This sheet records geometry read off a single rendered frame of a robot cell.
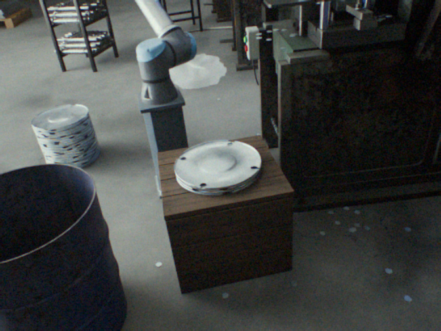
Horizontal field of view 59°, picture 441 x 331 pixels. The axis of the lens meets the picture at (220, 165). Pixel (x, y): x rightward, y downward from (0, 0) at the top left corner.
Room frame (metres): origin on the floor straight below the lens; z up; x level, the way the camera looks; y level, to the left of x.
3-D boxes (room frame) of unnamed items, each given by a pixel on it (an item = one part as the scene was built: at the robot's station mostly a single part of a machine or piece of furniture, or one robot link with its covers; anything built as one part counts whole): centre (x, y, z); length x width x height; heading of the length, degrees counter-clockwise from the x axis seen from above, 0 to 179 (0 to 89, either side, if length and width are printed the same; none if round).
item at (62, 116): (1.90, 0.81, 0.25); 0.29 x 0.29 x 0.01
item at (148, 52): (1.54, 0.22, 0.62); 0.13 x 0.12 x 0.14; 133
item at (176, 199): (1.10, 0.01, 0.18); 0.40 x 0.38 x 0.35; 98
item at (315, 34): (1.57, -0.54, 0.68); 0.45 x 0.30 x 0.06; 1
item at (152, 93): (1.54, 0.22, 0.50); 0.15 x 0.15 x 0.10
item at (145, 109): (1.54, 0.22, 0.23); 0.19 x 0.19 x 0.45; 11
